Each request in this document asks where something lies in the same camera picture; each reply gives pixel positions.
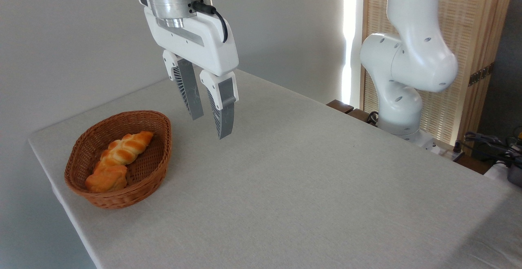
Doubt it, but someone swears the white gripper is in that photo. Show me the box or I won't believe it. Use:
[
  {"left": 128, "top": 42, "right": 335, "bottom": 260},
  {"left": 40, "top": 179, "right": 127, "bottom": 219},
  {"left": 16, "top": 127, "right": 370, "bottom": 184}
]
[{"left": 144, "top": 8, "right": 239, "bottom": 140}]

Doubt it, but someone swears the small twisted bread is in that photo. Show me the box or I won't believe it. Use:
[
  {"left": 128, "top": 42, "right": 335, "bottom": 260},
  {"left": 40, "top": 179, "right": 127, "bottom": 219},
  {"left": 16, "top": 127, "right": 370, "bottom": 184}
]
[{"left": 85, "top": 164, "right": 128, "bottom": 193}]

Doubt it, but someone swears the long braided bread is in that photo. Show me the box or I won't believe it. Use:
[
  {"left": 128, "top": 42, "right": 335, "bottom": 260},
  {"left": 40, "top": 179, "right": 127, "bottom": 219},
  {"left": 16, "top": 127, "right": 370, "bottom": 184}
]
[{"left": 95, "top": 131, "right": 155, "bottom": 172}]

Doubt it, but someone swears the brown wicker basket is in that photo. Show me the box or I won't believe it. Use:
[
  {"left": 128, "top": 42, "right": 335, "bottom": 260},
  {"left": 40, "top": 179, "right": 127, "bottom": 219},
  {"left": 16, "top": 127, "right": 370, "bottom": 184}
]
[{"left": 64, "top": 110, "right": 173, "bottom": 209}]

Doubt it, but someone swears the dark brown wooden block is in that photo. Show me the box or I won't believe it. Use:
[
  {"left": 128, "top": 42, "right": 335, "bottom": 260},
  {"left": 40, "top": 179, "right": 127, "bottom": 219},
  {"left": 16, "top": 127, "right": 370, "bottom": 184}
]
[
  {"left": 347, "top": 108, "right": 379, "bottom": 127},
  {"left": 326, "top": 99, "right": 354, "bottom": 114}
]

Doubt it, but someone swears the grey tablecloth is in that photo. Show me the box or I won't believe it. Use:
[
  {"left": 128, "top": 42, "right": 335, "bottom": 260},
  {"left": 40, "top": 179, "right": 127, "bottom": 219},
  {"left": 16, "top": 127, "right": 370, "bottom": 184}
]
[{"left": 28, "top": 69, "right": 522, "bottom": 269}]

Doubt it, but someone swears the white power strip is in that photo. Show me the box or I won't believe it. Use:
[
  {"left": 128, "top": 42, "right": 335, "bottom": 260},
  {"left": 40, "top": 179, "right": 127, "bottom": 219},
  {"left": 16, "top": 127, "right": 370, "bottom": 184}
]
[{"left": 432, "top": 140, "right": 466, "bottom": 162}]

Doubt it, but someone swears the brass screen hinge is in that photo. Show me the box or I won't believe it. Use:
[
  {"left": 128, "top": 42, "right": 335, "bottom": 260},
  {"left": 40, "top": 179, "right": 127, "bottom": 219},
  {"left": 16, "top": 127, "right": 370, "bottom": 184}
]
[{"left": 468, "top": 63, "right": 495, "bottom": 87}]

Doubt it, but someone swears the wooden folding screen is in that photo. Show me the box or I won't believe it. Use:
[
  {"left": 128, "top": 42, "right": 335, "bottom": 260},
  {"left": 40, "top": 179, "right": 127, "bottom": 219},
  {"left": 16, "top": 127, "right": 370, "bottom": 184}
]
[{"left": 361, "top": 0, "right": 517, "bottom": 147}]

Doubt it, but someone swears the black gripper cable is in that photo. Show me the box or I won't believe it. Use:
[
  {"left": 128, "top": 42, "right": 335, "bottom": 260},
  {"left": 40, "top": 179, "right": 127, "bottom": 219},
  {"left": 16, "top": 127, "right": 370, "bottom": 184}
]
[{"left": 191, "top": 0, "right": 229, "bottom": 44}]

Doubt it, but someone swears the black cable bundle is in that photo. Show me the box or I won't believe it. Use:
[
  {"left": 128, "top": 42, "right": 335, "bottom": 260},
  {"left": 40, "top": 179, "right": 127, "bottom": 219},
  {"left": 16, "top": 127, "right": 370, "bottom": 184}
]
[{"left": 464, "top": 131, "right": 522, "bottom": 168}]

